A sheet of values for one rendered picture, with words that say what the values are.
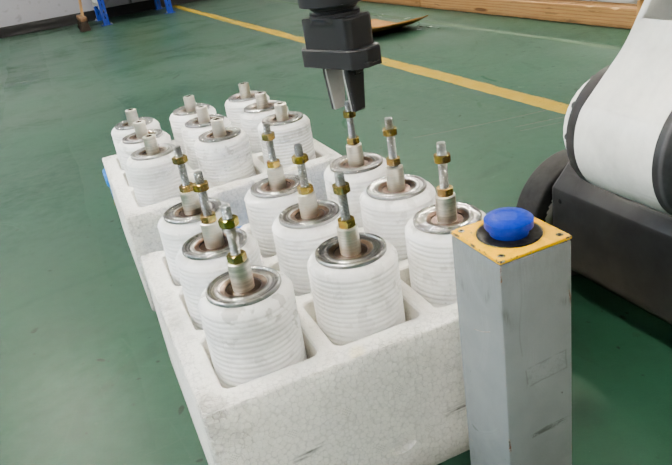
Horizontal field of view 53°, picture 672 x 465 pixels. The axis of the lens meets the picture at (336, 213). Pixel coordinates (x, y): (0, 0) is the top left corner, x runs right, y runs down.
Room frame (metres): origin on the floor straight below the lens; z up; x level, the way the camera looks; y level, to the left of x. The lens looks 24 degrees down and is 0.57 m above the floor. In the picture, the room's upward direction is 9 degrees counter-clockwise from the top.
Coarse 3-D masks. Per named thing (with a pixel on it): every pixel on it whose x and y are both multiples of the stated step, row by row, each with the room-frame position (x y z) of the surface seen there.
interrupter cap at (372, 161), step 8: (368, 152) 0.92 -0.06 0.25; (336, 160) 0.91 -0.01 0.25; (344, 160) 0.91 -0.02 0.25; (368, 160) 0.90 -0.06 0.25; (376, 160) 0.89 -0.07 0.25; (336, 168) 0.88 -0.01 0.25; (344, 168) 0.87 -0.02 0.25; (352, 168) 0.87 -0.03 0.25; (360, 168) 0.86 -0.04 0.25; (368, 168) 0.86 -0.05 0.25
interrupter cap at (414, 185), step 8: (408, 176) 0.81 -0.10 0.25; (416, 176) 0.80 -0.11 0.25; (376, 184) 0.80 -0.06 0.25; (384, 184) 0.79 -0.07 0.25; (408, 184) 0.79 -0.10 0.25; (416, 184) 0.77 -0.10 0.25; (424, 184) 0.77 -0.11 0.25; (368, 192) 0.77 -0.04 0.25; (376, 192) 0.77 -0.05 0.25; (384, 192) 0.77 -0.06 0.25; (392, 192) 0.77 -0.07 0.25; (400, 192) 0.76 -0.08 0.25; (408, 192) 0.75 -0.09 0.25; (416, 192) 0.75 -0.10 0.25; (384, 200) 0.75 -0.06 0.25; (392, 200) 0.74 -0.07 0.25
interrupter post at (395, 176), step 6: (390, 168) 0.77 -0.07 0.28; (396, 168) 0.77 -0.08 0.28; (402, 168) 0.77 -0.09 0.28; (390, 174) 0.77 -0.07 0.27; (396, 174) 0.77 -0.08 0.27; (402, 174) 0.77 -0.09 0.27; (390, 180) 0.77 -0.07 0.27; (396, 180) 0.77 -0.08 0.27; (402, 180) 0.77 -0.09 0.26; (390, 186) 0.77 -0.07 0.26; (396, 186) 0.77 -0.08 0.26; (402, 186) 0.77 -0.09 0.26
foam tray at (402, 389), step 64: (448, 320) 0.58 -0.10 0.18; (192, 384) 0.54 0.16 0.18; (256, 384) 0.52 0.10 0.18; (320, 384) 0.53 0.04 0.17; (384, 384) 0.55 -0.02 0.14; (448, 384) 0.58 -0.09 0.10; (256, 448) 0.50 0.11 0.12; (320, 448) 0.52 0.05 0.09; (384, 448) 0.55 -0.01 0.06; (448, 448) 0.57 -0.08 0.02
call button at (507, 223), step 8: (504, 208) 0.51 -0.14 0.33; (512, 208) 0.50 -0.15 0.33; (520, 208) 0.50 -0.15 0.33; (488, 216) 0.50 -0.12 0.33; (496, 216) 0.49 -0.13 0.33; (504, 216) 0.49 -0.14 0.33; (512, 216) 0.49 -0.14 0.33; (520, 216) 0.49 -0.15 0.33; (528, 216) 0.49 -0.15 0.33; (488, 224) 0.49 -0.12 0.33; (496, 224) 0.48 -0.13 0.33; (504, 224) 0.48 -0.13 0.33; (512, 224) 0.48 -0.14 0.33; (520, 224) 0.47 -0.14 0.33; (528, 224) 0.48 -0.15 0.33; (496, 232) 0.48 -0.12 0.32; (504, 232) 0.47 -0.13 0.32; (512, 232) 0.47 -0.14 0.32; (520, 232) 0.47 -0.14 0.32; (528, 232) 0.48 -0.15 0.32; (504, 240) 0.48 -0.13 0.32; (512, 240) 0.48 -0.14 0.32
